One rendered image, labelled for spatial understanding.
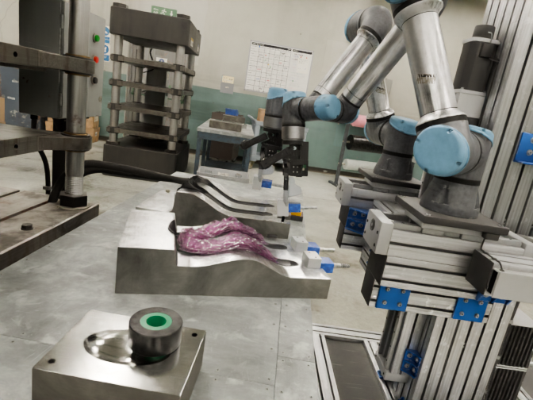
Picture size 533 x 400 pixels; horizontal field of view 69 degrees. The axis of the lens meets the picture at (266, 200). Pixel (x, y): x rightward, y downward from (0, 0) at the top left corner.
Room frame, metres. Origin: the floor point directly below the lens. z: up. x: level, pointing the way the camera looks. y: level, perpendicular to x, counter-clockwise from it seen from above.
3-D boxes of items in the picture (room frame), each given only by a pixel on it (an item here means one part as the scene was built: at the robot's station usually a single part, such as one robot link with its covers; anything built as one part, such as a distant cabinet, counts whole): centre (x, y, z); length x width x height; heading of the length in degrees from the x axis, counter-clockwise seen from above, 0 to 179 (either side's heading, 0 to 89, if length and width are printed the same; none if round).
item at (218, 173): (4.45, 0.55, 0.28); 0.61 x 0.41 x 0.15; 96
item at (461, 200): (1.05, -0.50, 1.09); 0.15 x 0.15 x 0.10
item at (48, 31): (1.54, 0.85, 0.74); 0.31 x 0.22 x 1.47; 178
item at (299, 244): (1.07, -0.16, 0.86); 0.13 x 0.05 x 0.05; 105
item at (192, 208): (1.30, 0.16, 0.87); 0.50 x 0.26 x 0.14; 88
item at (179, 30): (5.60, 1.76, 1.03); 1.54 x 0.94 x 2.06; 6
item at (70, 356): (0.49, 0.17, 0.84); 0.20 x 0.15 x 0.07; 88
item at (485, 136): (1.05, -0.50, 1.20); 0.13 x 0.12 x 0.14; 138
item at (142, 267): (0.94, 0.09, 0.86); 0.50 x 0.26 x 0.11; 105
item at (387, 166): (1.55, -0.48, 1.09); 0.15 x 0.15 x 0.10
